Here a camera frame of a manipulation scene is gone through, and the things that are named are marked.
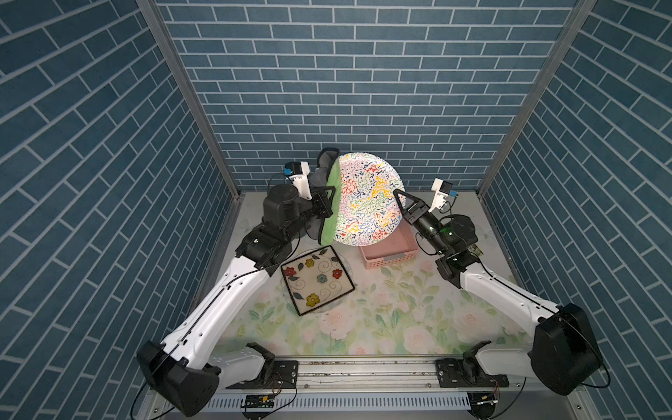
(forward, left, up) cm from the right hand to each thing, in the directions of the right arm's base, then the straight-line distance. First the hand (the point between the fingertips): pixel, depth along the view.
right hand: (399, 193), depth 68 cm
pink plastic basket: (+3, -5, -29) cm, 30 cm away
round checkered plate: (-17, +19, -38) cm, 46 cm away
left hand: (-2, +15, +3) cm, 15 cm away
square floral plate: (-8, +25, -37) cm, 45 cm away
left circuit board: (-44, +35, -41) cm, 69 cm away
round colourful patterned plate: (-4, +8, -4) cm, 10 cm away
